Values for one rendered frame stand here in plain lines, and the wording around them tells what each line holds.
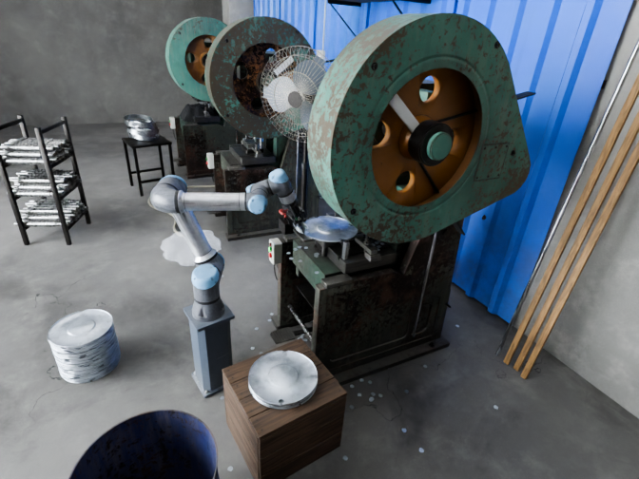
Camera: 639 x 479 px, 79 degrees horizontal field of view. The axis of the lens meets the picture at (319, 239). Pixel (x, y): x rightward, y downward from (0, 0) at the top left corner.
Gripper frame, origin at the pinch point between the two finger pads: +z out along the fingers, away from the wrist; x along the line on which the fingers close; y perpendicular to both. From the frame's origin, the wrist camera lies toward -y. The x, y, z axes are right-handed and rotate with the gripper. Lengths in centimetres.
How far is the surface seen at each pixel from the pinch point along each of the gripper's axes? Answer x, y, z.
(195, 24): 60, -303, -68
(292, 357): -37, 38, 28
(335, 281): -2.2, 26.7, 15.7
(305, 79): 59, -74, -40
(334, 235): 11.8, 8.6, 6.8
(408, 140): 39, 45, -41
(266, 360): -47, 35, 24
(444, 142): 47, 55, -39
